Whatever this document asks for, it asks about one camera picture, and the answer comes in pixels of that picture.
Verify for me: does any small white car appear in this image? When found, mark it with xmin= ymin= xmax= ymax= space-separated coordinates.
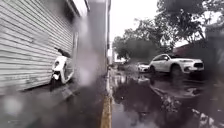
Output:
xmin=136 ymin=62 xmax=151 ymax=74

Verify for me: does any row of trees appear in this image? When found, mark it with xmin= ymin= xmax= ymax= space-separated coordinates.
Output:
xmin=111 ymin=0 xmax=224 ymax=65

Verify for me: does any wet dark asphalt road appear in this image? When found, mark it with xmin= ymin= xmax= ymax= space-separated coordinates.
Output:
xmin=109 ymin=64 xmax=224 ymax=128

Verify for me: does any yellow painted kerb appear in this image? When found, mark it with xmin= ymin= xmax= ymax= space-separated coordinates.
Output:
xmin=99 ymin=68 xmax=115 ymax=128

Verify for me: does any white scooter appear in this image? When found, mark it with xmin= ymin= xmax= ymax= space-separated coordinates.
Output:
xmin=49 ymin=47 xmax=76 ymax=92

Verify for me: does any large white car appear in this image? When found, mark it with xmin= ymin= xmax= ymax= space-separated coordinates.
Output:
xmin=148 ymin=53 xmax=205 ymax=76

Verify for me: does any grey paved sidewalk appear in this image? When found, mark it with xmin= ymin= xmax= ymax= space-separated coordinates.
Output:
xmin=0 ymin=74 xmax=109 ymax=128

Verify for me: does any building with grey shutter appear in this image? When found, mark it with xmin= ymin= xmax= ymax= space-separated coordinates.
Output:
xmin=0 ymin=0 xmax=113 ymax=95

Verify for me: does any dark wall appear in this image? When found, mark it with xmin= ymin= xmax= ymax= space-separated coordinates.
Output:
xmin=173 ymin=23 xmax=224 ymax=82

